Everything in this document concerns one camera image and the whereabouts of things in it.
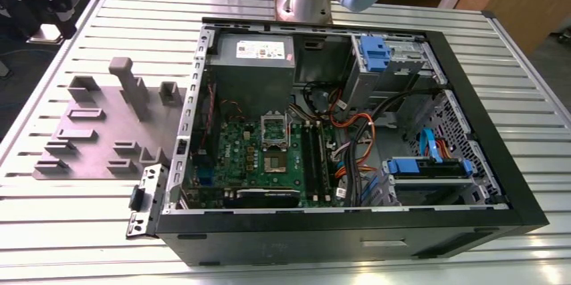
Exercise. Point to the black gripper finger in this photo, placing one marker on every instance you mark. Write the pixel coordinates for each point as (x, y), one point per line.
(69, 27)

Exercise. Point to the CPU socket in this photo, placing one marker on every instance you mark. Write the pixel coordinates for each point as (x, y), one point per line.
(277, 163)

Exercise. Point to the grey parts rack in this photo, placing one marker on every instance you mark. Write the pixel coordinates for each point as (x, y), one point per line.
(111, 124)

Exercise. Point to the grey power supply unit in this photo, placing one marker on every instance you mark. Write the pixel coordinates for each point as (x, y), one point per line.
(250, 84)

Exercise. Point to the green motherboard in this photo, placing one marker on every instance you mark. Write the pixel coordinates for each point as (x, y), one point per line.
(233, 138)

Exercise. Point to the black graphics card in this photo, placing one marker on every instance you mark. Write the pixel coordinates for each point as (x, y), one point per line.
(268, 198)

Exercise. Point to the silver drive cage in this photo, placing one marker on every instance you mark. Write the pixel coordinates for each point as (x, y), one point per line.
(362, 87)

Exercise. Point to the blue plastic drive carrier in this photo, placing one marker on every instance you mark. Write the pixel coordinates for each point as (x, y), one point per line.
(376, 52)

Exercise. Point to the black PC case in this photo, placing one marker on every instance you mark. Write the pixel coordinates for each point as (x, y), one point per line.
(313, 241)

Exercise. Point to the hard disk in blue carrier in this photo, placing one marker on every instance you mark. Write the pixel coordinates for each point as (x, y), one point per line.
(406, 167)

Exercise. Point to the silver disk bay cage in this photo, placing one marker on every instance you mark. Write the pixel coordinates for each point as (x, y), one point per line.
(433, 181)

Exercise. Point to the silver hinged slot bracket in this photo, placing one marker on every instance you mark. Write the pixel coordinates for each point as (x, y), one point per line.
(154, 194)

